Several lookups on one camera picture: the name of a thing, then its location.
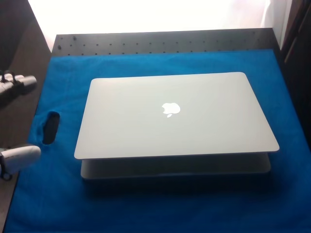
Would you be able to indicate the silver laptop with apple logo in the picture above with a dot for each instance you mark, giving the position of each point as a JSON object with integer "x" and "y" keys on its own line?
{"x": 150, "y": 126}

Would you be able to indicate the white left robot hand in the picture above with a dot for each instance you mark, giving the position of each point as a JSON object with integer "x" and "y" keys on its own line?
{"x": 22, "y": 156}

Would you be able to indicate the blue cloth with hole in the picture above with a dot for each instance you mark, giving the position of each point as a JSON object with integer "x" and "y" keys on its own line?
{"x": 60, "y": 194}

